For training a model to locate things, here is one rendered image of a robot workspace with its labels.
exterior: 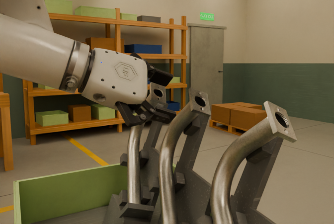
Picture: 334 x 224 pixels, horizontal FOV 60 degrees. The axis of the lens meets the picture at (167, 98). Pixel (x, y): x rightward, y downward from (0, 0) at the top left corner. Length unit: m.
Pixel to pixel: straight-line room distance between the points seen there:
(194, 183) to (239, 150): 0.14
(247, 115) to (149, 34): 2.70
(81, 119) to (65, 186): 4.31
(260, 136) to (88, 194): 0.57
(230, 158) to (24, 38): 0.35
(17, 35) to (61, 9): 4.55
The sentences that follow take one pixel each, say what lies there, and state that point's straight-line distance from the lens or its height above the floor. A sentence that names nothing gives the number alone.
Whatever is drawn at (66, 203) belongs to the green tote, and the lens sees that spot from 0.87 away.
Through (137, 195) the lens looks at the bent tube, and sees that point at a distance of 0.67.
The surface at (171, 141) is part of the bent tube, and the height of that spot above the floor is 1.09.
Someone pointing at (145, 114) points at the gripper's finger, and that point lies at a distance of 0.48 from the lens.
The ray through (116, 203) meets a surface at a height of 0.93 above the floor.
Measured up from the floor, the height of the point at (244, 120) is 0.28.
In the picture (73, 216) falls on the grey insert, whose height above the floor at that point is 0.85.
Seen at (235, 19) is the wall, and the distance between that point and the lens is 7.98.
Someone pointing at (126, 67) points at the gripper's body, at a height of 1.24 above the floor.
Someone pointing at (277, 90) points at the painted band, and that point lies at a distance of 7.58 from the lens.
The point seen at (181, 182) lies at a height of 1.02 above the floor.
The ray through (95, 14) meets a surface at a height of 2.07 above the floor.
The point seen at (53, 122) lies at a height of 0.31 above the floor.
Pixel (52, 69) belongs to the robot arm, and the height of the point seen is 1.24.
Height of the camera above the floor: 1.25
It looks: 7 degrees down
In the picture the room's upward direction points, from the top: straight up
